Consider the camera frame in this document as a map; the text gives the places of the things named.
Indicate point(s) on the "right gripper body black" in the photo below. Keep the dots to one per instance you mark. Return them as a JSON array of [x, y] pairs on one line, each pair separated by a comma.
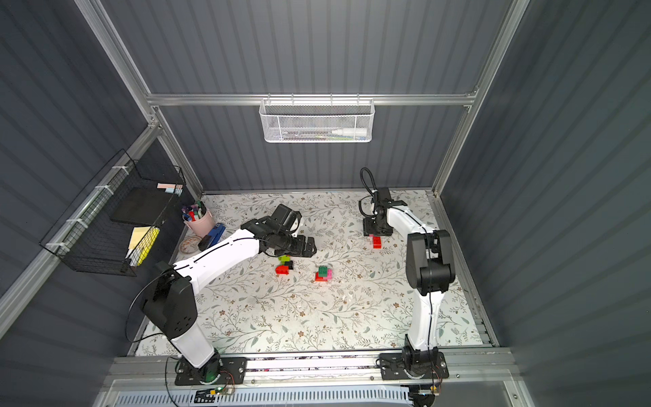
[[376, 227]]

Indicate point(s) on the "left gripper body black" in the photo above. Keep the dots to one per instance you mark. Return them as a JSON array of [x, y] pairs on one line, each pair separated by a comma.
[[298, 244]]

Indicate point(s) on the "lime green lego brick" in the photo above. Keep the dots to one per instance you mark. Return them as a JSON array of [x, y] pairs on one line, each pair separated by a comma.
[[285, 259]]

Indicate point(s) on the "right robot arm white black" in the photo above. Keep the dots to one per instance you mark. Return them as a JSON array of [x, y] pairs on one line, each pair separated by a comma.
[[429, 270]]

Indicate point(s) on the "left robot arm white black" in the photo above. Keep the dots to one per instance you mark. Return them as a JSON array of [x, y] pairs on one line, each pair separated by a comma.
[[169, 301]]

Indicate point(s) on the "blue stapler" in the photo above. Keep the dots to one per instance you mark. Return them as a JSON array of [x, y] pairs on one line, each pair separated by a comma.
[[212, 237]]

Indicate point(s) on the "white marker in basket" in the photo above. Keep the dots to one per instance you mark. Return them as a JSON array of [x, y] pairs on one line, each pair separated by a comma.
[[351, 133]]

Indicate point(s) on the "pink pen cup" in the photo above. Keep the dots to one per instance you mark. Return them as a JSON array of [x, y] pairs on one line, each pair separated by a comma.
[[201, 227]]

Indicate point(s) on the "round tape roll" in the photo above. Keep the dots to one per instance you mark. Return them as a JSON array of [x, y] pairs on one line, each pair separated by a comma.
[[190, 245]]

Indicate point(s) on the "yellow sticky note pad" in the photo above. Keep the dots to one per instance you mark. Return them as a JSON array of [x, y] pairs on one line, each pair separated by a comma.
[[141, 243]]

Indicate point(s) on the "black notebook in basket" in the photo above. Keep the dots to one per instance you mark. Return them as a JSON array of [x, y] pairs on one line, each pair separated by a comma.
[[144, 207]]

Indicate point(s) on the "white wire mesh basket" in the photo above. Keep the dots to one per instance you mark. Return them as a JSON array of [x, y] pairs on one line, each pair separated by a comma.
[[313, 123]]

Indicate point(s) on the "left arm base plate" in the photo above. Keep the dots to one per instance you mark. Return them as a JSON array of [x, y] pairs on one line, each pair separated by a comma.
[[218, 371]]

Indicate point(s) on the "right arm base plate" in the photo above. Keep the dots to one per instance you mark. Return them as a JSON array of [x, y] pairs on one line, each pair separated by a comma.
[[394, 367]]

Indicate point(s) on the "black wire wall basket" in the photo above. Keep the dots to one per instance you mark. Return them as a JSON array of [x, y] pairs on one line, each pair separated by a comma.
[[87, 241]]

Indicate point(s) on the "aluminium rail front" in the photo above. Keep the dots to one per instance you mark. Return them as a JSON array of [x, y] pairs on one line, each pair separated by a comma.
[[319, 368]]

